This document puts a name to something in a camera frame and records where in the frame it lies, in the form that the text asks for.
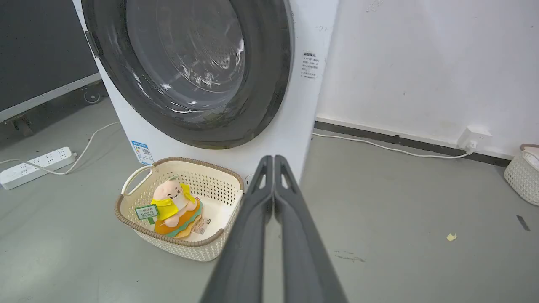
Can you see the dark panel with grey frame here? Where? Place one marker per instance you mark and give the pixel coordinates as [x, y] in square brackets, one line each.
[38, 50]

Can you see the white power strip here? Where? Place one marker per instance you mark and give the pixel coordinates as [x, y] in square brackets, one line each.
[36, 166]

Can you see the white wall plug adapter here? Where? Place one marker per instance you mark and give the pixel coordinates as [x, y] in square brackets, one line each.
[473, 138]

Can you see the small yellow paper scrap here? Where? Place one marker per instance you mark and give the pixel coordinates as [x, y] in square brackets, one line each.
[451, 237]

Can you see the caster wheel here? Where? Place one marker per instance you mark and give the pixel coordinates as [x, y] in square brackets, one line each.
[92, 96]

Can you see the white washing machine body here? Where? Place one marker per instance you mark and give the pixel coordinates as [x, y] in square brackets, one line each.
[294, 109]

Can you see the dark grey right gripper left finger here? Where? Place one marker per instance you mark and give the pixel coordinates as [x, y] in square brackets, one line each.
[246, 244]

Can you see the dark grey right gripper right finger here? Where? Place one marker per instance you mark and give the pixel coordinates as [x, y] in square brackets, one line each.
[301, 248]

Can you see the cream woven laundry basket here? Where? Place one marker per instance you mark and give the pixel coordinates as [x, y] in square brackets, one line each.
[210, 189]

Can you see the blue energy label sticker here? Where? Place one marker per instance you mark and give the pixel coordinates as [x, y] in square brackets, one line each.
[142, 152]

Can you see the black tape strip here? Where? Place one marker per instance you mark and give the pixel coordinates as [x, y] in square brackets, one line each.
[523, 222]

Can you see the cream basket with brown rim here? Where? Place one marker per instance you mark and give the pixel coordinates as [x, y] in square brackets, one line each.
[524, 174]

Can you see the dark round washing machine door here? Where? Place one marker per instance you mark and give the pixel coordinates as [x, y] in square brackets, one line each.
[189, 71]

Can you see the plush doll in yellow coat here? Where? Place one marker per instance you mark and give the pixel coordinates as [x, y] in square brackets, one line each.
[174, 206]

